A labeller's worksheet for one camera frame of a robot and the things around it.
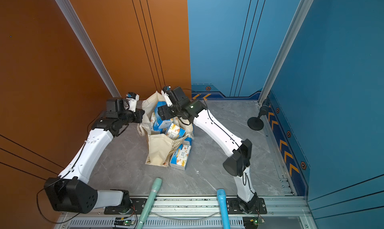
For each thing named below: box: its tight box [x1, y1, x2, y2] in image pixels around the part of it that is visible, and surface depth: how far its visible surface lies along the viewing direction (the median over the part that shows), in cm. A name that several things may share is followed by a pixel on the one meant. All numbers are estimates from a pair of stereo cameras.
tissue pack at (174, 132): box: [165, 123, 187, 140], surface depth 82 cm
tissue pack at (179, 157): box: [169, 140, 192, 171], surface depth 85 cm
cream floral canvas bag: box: [136, 91, 194, 167], surface depth 81 cm
